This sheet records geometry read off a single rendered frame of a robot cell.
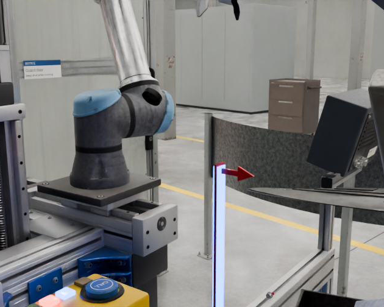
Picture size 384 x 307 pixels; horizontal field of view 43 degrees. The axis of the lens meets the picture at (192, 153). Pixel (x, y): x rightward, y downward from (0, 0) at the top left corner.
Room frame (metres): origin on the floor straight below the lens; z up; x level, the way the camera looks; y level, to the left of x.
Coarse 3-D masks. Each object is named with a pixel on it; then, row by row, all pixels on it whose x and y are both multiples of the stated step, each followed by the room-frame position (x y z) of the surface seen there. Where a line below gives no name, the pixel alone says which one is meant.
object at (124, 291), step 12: (96, 276) 0.61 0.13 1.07; (72, 288) 0.57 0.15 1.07; (84, 288) 0.57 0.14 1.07; (120, 288) 0.57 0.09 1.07; (132, 288) 0.57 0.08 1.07; (60, 300) 0.54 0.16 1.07; (72, 300) 0.54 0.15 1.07; (84, 300) 0.54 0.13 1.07; (96, 300) 0.54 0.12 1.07; (108, 300) 0.54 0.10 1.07; (120, 300) 0.54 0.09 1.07; (132, 300) 0.54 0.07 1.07; (144, 300) 0.55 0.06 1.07
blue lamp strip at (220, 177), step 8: (224, 176) 0.76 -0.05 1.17; (224, 184) 0.76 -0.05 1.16; (224, 192) 0.76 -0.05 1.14; (224, 200) 0.76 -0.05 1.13; (224, 208) 0.76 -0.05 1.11; (216, 216) 0.75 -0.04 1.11; (224, 216) 0.76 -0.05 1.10; (216, 224) 0.75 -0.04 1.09; (224, 224) 0.76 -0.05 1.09; (216, 232) 0.75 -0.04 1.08; (216, 240) 0.75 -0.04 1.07; (216, 248) 0.75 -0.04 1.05; (216, 256) 0.75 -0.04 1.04; (216, 264) 0.75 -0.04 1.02; (216, 272) 0.75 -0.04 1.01; (216, 280) 0.75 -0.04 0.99; (216, 288) 0.75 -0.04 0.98; (216, 296) 0.75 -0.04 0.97; (216, 304) 0.75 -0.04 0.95
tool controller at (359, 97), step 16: (336, 96) 1.25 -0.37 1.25; (352, 96) 1.29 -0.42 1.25; (368, 96) 1.34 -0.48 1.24; (336, 112) 1.23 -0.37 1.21; (352, 112) 1.21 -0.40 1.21; (368, 112) 1.20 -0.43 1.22; (320, 128) 1.25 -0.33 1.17; (336, 128) 1.23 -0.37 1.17; (352, 128) 1.20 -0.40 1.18; (368, 128) 1.24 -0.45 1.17; (320, 144) 1.25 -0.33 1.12; (336, 144) 1.23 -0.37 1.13; (352, 144) 1.20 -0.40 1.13; (368, 144) 1.28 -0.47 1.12; (320, 160) 1.25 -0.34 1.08; (336, 160) 1.22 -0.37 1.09; (352, 160) 1.22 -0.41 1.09; (368, 160) 1.27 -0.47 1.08
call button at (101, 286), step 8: (96, 280) 0.57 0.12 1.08; (104, 280) 0.57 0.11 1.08; (112, 280) 0.57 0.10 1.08; (88, 288) 0.55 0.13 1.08; (96, 288) 0.55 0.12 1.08; (104, 288) 0.55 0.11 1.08; (112, 288) 0.55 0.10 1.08; (88, 296) 0.55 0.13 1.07; (96, 296) 0.54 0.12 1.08; (104, 296) 0.54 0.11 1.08; (112, 296) 0.55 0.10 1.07
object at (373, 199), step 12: (264, 192) 0.61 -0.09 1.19; (276, 192) 0.62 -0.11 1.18; (288, 192) 0.63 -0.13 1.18; (300, 192) 0.63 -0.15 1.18; (312, 192) 0.63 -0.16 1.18; (324, 192) 0.64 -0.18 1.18; (336, 192) 0.63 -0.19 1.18; (348, 192) 0.63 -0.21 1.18; (360, 192) 0.62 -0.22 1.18; (372, 192) 0.62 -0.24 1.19; (324, 204) 0.58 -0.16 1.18; (336, 204) 0.57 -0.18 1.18; (348, 204) 0.57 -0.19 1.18; (360, 204) 0.57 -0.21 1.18; (372, 204) 0.57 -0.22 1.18
